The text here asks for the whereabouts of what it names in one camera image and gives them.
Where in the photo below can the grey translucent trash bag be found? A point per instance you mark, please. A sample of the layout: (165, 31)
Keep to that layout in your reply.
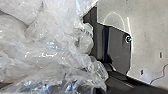
(43, 50)

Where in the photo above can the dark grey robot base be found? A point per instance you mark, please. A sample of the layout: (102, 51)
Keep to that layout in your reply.
(115, 46)

